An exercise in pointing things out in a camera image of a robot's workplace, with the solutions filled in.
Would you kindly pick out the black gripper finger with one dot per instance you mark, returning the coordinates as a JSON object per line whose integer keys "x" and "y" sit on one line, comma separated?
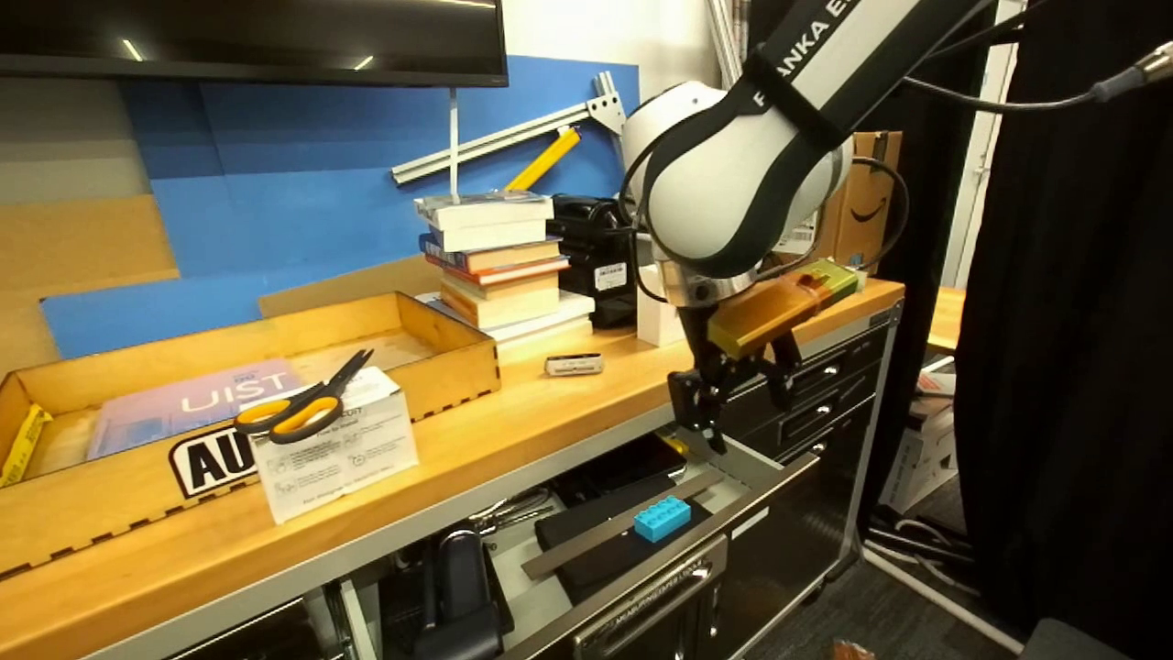
{"x": 708, "y": 433}

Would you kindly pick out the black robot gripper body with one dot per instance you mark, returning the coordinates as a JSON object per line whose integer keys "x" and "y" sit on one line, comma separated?
{"x": 702, "y": 391}

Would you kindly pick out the small blue block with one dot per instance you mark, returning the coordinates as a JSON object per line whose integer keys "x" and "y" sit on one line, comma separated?
{"x": 662, "y": 518}

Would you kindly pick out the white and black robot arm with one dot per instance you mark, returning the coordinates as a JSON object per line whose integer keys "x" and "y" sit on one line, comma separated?
{"x": 716, "y": 177}

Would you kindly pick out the open grey metal drawer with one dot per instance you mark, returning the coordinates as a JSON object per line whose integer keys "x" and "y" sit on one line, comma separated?
{"x": 557, "y": 572}

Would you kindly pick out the small silver metal clip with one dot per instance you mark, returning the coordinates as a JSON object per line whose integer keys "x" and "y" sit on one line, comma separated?
{"x": 574, "y": 364}

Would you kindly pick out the black device with labels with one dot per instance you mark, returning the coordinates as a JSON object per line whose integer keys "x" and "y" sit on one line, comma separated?
{"x": 598, "y": 258}

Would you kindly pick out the large cardboard box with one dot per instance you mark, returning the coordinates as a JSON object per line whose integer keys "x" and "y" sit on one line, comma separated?
{"x": 856, "y": 219}

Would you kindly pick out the stack of books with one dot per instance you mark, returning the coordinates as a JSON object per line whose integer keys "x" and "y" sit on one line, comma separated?
{"x": 500, "y": 264}

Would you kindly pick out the yellow level bar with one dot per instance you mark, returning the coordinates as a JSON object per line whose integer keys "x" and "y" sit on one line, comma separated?
{"x": 543, "y": 162}

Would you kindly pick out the black monitor screen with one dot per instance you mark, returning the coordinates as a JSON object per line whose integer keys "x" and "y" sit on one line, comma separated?
{"x": 282, "y": 41}

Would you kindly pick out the shallow wooden tray box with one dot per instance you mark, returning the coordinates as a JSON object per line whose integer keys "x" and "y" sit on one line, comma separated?
{"x": 125, "y": 439}

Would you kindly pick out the yellow handled scissors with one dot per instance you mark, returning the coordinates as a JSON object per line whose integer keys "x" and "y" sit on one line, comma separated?
{"x": 303, "y": 413}

